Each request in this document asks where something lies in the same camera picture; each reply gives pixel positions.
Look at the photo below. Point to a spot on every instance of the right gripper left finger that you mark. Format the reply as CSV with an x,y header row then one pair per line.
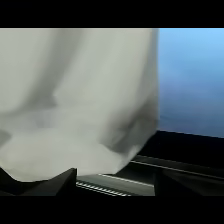
x,y
58,186

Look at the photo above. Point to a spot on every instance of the white T-shirt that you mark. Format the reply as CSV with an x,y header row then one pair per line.
x,y
83,100

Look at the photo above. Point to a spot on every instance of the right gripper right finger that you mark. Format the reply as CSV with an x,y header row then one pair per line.
x,y
173,186

